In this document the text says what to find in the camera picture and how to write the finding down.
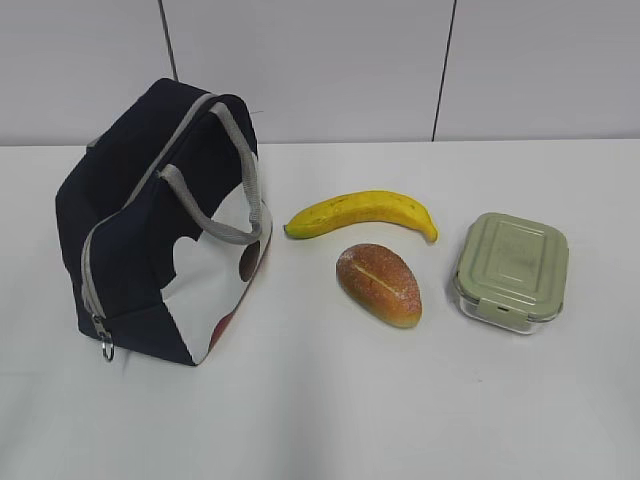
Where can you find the navy and white lunch bag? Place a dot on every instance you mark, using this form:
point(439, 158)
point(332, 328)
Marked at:
point(163, 224)

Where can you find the brown bread roll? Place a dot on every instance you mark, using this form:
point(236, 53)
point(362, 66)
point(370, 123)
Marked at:
point(381, 282)

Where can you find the green lidded glass container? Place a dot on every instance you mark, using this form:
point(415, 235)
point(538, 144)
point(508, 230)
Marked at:
point(511, 273)

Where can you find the yellow banana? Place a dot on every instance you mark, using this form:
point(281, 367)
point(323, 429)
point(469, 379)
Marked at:
point(361, 207)

